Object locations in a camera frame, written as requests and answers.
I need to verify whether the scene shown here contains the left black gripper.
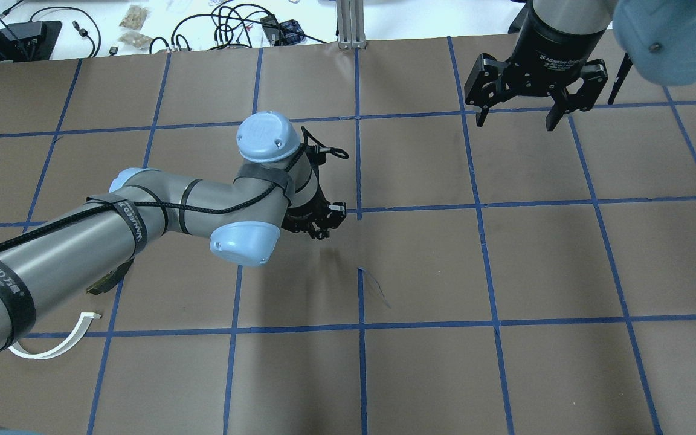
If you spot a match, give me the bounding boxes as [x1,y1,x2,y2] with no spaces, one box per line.
[282,126,349,240]

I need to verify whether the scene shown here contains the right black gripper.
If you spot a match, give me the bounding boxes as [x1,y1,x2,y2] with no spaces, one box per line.
[464,1,610,132]

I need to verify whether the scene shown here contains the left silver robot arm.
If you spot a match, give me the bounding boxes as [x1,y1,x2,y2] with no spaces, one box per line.
[0,111,349,351]

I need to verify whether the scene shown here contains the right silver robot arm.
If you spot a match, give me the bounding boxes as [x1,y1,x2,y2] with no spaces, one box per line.
[463,1,696,131]

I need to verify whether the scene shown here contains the green brake shoe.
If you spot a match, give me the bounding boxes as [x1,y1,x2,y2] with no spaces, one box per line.
[85,259,135,295]

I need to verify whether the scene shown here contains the white curved plastic part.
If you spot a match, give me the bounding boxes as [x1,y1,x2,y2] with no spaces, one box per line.
[8,312,102,361]

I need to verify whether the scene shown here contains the aluminium frame post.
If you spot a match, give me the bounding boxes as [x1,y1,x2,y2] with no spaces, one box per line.
[335,0,367,50]

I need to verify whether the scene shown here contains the black camera stand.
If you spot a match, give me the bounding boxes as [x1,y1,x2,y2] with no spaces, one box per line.
[0,17,63,62]

